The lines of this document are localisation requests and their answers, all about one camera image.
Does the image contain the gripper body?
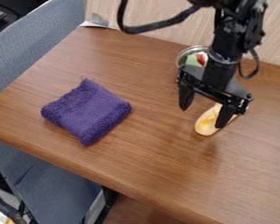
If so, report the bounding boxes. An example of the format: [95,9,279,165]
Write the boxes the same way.
[176,51,255,116]

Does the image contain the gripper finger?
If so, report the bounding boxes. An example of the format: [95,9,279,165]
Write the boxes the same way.
[177,82,198,112]
[213,102,239,130]

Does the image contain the yellow toy bread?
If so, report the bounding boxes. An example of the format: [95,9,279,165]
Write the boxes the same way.
[193,102,239,137]

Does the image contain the red and green toy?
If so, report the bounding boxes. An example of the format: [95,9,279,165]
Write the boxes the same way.
[184,52,209,69]

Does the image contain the silver pot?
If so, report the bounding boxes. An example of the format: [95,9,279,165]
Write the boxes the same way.
[173,45,211,71]

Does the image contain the purple cloth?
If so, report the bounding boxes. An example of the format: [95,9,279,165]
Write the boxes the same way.
[40,77,133,147]

